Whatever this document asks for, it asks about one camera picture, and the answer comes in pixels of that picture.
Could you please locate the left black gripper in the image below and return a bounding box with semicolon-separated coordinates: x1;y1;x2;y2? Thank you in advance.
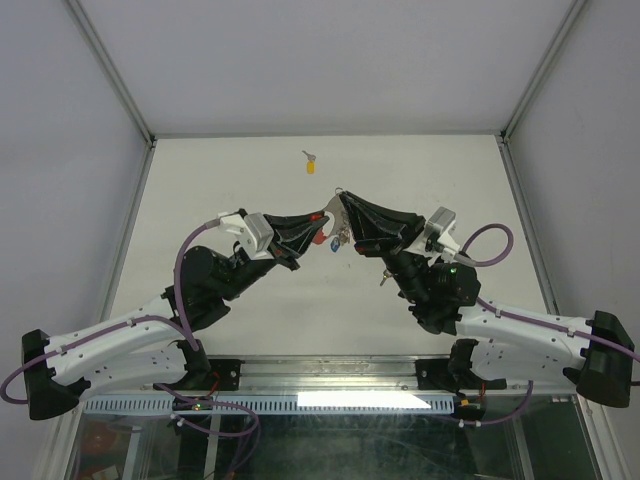
218;213;329;303

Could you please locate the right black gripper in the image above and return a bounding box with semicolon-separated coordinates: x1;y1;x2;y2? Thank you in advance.
339;193;431;306

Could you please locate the red grey keyring holder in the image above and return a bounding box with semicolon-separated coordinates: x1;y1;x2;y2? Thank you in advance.
313;187;351;249

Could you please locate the blue tag key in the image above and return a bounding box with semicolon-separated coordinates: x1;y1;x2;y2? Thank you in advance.
330;237;340;253

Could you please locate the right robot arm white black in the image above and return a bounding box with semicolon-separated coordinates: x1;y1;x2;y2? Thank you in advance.
337;191;639;408

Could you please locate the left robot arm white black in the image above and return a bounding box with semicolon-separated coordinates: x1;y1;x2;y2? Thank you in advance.
22;209;329;421

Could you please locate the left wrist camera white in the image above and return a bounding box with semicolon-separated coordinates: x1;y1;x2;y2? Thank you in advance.
219;212;274;260

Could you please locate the aluminium front rail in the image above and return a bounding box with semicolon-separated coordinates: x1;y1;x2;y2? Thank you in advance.
62;353;601;399

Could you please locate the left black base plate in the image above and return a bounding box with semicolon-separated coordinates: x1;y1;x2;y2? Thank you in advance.
166;356;244;392

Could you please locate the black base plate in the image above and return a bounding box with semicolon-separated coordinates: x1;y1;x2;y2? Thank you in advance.
166;356;244;392
414;358;507;394

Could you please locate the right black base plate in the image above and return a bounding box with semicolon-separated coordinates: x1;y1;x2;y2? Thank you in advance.
414;358;507;394

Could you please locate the grey slotted cable duct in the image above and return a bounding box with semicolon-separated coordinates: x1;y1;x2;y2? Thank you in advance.
84;392;455;416

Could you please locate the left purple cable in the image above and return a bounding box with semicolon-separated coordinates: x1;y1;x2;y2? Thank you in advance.
0;218;261;441

